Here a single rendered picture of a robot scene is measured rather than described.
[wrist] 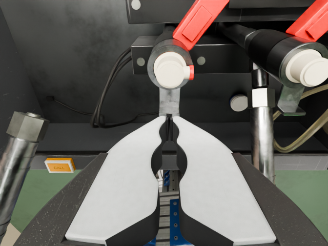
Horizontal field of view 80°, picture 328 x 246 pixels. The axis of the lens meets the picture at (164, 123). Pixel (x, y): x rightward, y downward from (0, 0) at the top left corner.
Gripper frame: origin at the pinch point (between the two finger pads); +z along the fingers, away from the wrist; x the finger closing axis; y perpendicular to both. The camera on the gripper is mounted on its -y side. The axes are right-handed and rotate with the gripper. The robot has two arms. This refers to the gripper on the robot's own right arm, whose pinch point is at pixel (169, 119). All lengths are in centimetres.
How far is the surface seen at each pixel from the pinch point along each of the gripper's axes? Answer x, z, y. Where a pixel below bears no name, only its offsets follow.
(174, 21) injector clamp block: 0.6, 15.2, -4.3
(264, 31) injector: 7.5, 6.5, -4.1
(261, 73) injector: 7.9, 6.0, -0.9
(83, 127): -20.9, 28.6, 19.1
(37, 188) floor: -128, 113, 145
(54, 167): -22.8, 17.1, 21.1
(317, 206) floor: 144, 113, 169
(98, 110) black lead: -9.1, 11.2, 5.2
